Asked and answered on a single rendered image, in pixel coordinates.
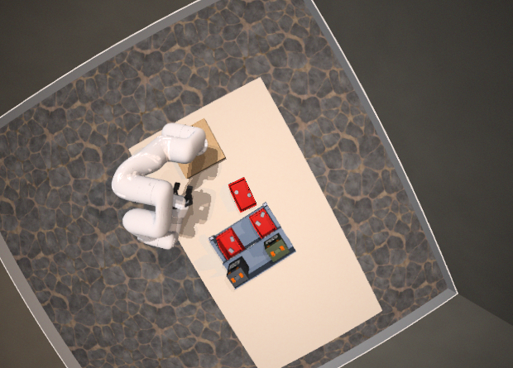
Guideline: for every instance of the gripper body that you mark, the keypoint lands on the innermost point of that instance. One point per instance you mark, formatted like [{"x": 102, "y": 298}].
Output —
[{"x": 179, "y": 203}]

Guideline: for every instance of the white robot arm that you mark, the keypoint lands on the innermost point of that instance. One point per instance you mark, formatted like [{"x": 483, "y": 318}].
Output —
[{"x": 130, "y": 182}]

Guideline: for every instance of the dark green tool case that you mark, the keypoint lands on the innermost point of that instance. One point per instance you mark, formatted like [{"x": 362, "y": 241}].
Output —
[{"x": 275, "y": 248}]

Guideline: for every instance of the red bin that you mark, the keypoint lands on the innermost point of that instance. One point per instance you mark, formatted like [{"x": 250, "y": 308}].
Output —
[
  {"x": 241, "y": 199},
  {"x": 225, "y": 243},
  {"x": 266, "y": 226}
]

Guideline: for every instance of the dark grey metal shelf rack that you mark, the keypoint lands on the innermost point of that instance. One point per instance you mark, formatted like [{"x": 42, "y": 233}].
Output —
[{"x": 255, "y": 254}]

